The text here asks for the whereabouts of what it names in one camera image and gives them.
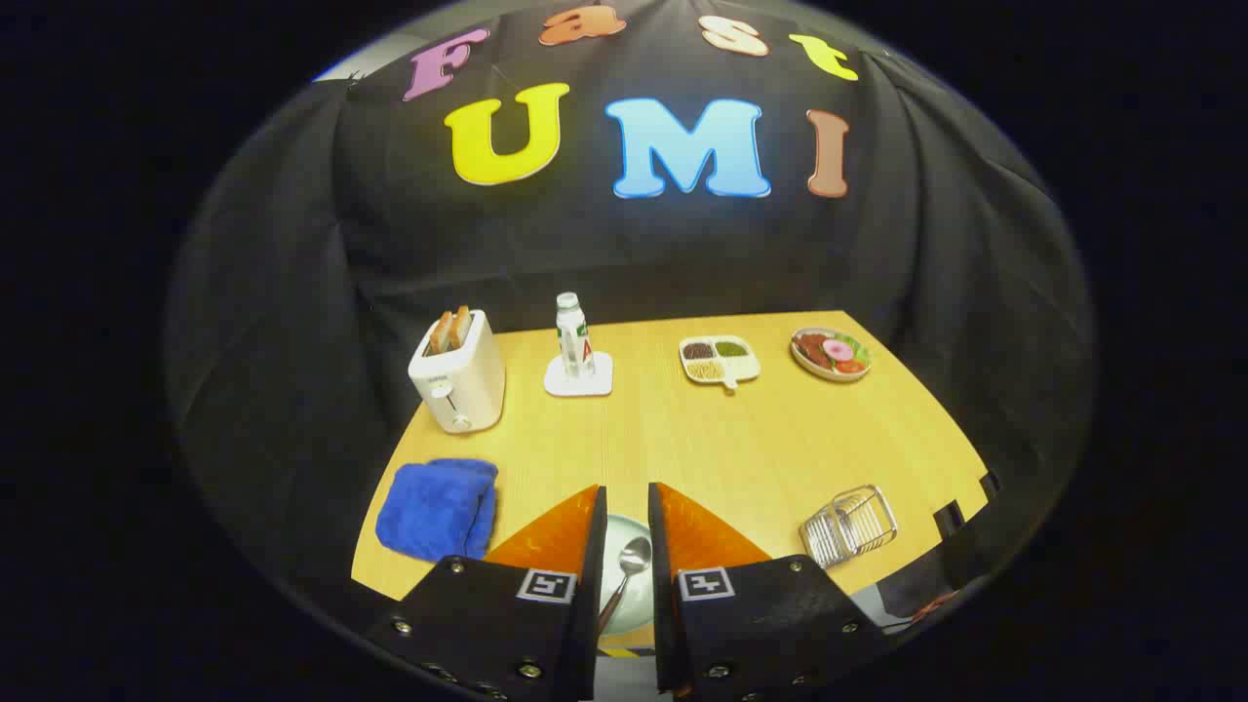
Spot metal spoon with brown handle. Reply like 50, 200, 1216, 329
597, 536, 652, 635

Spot white plastic drink bottle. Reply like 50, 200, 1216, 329
556, 292, 597, 379

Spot white square coaster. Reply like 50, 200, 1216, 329
543, 352, 614, 399

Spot pale green plate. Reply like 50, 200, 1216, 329
600, 515, 654, 637

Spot wire cutlery basket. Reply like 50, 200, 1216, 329
799, 485, 899, 570

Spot blue towel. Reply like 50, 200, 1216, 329
375, 458, 500, 563

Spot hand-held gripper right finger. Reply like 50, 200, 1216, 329
647, 482, 893, 702

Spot plate of toy food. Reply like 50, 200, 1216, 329
790, 327, 873, 382

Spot white toaster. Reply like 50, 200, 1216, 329
408, 308, 507, 435

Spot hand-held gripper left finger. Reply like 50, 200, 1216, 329
363, 484, 608, 702

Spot divided tray of grains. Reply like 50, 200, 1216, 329
679, 335, 761, 393

